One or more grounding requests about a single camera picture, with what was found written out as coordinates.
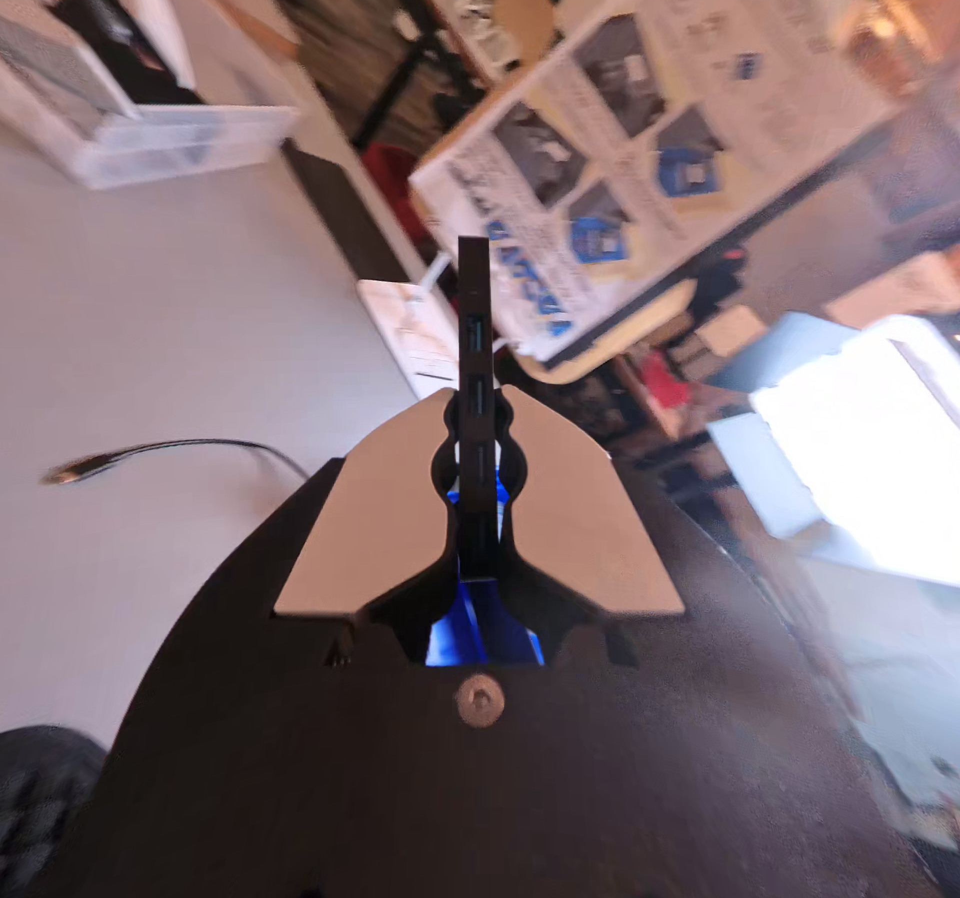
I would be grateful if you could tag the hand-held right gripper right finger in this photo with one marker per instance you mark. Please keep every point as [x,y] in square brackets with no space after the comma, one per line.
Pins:
[585,530]

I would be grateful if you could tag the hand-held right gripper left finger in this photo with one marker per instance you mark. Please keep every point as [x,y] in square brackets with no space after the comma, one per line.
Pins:
[367,530]

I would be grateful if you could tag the blue plastic bin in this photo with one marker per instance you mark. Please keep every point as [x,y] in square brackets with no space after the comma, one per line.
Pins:
[510,635]

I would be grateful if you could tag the small black USB hub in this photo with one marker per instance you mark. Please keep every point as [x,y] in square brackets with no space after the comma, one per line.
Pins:
[474,290]

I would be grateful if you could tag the clear plastic bin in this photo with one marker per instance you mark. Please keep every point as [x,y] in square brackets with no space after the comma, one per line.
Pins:
[150,140]

